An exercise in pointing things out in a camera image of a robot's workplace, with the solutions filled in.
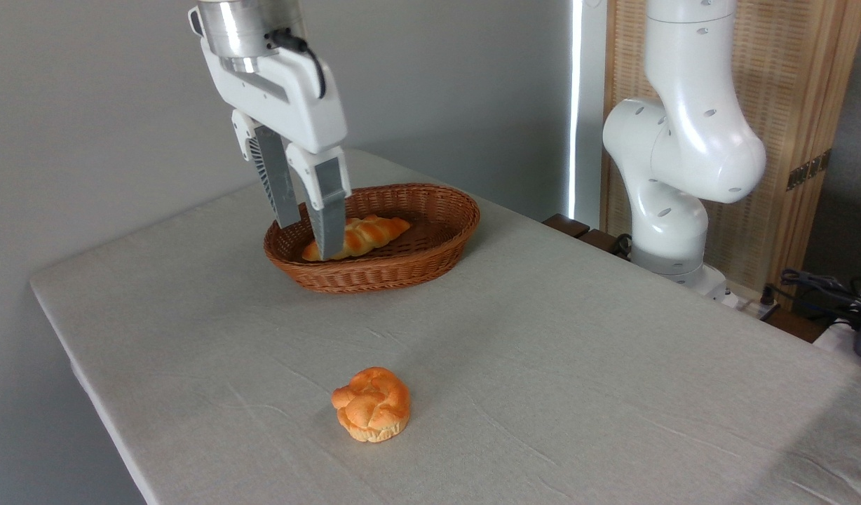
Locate white gripper block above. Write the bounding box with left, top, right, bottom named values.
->
left=201, top=39, right=352, bottom=261

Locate long braided bread loaf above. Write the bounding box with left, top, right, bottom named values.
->
left=302, top=215, right=412, bottom=262

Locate brown woven wicker basket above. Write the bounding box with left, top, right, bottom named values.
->
left=264, top=183, right=482, bottom=294

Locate round knotted bread roll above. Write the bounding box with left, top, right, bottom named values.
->
left=331, top=367, right=412, bottom=443

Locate dark wooden block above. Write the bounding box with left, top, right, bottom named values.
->
left=578, top=228, right=631, bottom=260
left=543, top=214, right=591, bottom=239

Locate grey linen tablecloth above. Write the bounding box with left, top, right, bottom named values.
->
left=29, top=149, right=861, bottom=505

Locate metal screen hinge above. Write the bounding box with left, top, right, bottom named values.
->
left=787, top=149, right=832, bottom=191

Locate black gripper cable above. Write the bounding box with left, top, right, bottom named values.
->
left=269, top=28, right=327, bottom=100

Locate white vertical window frame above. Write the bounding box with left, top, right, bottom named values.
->
left=567, top=0, right=606, bottom=229

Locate black cable bundle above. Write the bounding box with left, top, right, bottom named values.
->
left=764, top=269, right=861, bottom=330

